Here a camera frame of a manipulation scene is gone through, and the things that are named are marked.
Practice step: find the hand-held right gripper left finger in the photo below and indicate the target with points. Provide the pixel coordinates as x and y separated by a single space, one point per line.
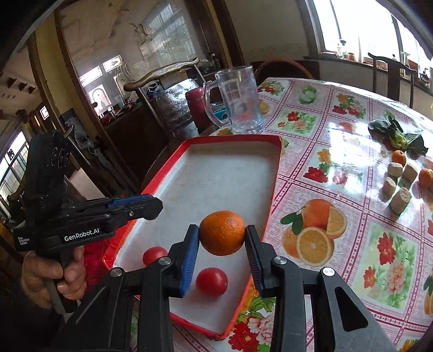
191 260

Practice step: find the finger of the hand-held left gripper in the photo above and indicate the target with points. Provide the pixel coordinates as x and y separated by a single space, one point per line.
132 201
142 211

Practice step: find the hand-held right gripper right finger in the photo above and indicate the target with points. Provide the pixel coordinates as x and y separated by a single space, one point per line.
253 260

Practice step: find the large orange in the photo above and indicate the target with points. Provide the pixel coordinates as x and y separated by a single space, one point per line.
221 233

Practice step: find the red tray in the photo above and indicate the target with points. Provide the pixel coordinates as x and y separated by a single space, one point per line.
220 176

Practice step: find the pale corn cob piece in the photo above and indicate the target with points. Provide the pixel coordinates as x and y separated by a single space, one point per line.
389 188
400 201
395 170
410 173

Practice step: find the small mandarin orange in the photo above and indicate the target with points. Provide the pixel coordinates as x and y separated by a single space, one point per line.
398 158
426 178

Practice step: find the person's left hand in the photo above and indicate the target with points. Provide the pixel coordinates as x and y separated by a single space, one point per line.
37 276

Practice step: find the red tomato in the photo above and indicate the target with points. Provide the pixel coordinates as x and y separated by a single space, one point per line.
211 281
152 255

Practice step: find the red knit garment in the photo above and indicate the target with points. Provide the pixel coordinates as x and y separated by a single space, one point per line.
93 267

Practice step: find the metal door lock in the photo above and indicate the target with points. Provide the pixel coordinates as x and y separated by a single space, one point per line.
72 125

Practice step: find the floral plastic tablecloth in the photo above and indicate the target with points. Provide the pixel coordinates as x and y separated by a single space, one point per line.
338 203

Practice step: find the pink thermos bottle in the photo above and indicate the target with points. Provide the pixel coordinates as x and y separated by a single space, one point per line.
196 108

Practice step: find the teal box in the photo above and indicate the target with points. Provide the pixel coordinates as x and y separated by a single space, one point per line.
218 114

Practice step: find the clear glass mug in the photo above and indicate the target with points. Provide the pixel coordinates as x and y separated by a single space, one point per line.
242 101

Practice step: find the green bok choy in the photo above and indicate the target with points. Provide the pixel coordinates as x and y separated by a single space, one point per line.
399 140

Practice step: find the round-backed wooden chair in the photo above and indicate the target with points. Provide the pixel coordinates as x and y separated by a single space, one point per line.
291 62

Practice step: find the glass bottle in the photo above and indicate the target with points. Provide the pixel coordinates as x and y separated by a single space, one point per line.
341 49

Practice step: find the dark straight-backed wooden chair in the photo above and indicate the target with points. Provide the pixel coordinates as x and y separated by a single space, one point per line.
392 78

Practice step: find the large window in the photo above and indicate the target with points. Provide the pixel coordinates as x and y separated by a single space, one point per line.
358 23

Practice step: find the wooden chair with curved rail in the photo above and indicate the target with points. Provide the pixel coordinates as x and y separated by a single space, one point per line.
162 72

